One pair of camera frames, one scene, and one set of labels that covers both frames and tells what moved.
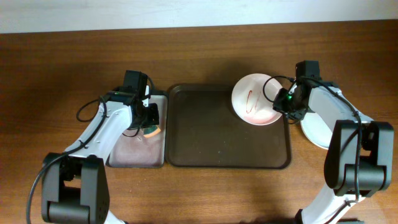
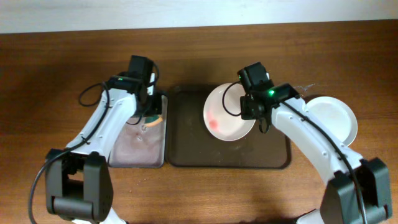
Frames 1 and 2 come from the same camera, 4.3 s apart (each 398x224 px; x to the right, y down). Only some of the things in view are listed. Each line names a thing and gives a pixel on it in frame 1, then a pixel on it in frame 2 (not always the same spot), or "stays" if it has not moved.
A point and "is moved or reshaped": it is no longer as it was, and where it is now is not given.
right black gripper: x=278 y=105 → x=245 y=113
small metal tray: x=134 y=149 stays
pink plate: x=252 y=99 is moved or reshaped
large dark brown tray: x=203 y=130 stays
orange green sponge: x=150 y=131 is moved or reshaped
